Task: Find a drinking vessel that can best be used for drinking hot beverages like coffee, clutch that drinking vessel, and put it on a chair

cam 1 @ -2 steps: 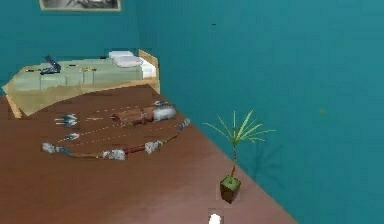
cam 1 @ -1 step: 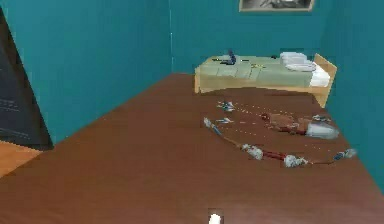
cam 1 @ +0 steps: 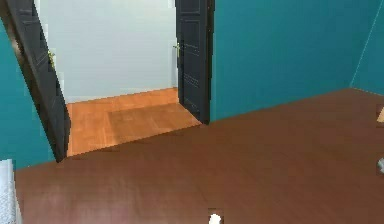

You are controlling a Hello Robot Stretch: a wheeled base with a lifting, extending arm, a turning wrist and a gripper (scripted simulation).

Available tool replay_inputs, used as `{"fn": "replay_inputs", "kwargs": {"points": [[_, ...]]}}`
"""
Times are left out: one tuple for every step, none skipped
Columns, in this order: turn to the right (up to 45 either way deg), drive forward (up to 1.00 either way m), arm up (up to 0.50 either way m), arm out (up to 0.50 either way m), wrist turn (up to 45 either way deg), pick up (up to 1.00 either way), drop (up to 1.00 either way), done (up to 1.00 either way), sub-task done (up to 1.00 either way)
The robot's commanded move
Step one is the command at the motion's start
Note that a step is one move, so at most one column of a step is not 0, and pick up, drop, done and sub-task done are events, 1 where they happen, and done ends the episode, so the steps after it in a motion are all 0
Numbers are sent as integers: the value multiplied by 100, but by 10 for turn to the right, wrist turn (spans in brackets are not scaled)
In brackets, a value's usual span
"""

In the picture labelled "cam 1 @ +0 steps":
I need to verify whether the black room door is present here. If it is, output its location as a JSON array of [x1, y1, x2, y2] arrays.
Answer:
[[174, 0, 216, 125], [4, 0, 72, 164]]

